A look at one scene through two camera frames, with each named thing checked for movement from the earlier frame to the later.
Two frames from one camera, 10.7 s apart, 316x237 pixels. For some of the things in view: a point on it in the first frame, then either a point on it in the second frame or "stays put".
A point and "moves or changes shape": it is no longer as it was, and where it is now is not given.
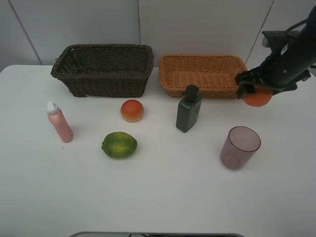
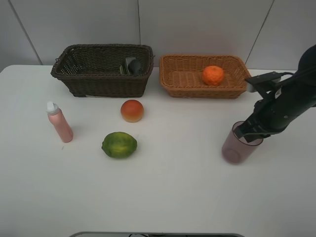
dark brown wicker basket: [105, 70] stays put
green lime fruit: [119, 145] stays put
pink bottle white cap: [57, 118] stays put
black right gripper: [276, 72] to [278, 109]
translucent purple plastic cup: [240, 145] moves or changes shape
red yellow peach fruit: [132, 110] stays put
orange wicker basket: [215, 74] stays put
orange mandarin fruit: [261, 96] to [213, 75]
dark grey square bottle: [188, 108] to [130, 66]
